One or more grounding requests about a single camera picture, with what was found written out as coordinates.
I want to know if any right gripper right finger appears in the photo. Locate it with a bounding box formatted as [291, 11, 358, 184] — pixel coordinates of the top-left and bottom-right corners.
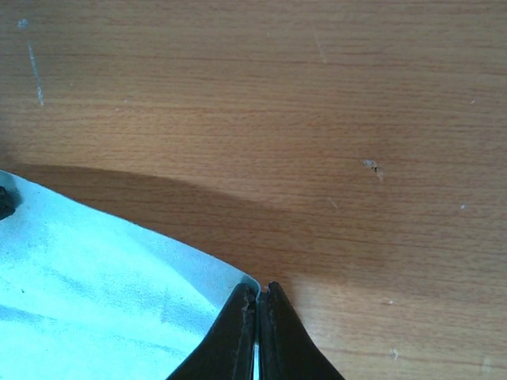
[258, 282, 343, 380]

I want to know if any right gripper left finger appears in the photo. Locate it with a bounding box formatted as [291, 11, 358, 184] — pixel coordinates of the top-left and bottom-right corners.
[168, 283, 257, 380]

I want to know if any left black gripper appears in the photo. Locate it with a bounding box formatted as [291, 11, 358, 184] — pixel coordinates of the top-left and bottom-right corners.
[0, 186, 17, 220]

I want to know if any light-blue cleaning cloth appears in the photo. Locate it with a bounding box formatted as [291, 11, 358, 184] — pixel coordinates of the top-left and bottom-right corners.
[1, 172, 260, 379]

